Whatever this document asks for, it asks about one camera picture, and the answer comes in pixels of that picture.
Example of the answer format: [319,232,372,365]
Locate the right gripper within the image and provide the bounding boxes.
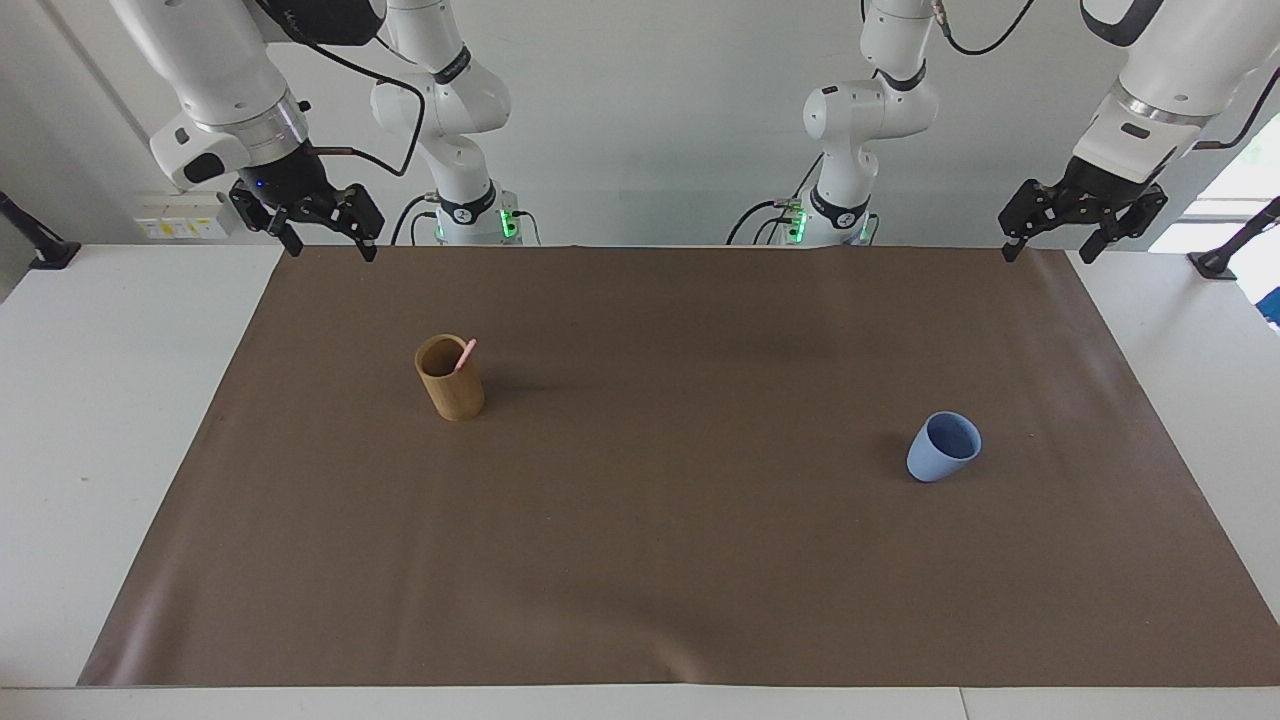
[229,145,387,264]

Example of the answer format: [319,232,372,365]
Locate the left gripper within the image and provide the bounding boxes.
[997,154,1170,266]

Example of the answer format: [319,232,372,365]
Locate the brown wooden cup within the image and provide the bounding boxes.
[414,334,487,422]

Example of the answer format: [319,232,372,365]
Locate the blue cup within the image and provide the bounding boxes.
[906,411,983,484]

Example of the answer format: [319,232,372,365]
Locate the black stand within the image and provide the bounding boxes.
[0,190,82,271]
[1187,195,1280,281]

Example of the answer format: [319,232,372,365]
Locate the white wall socket box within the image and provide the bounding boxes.
[133,193,233,242]

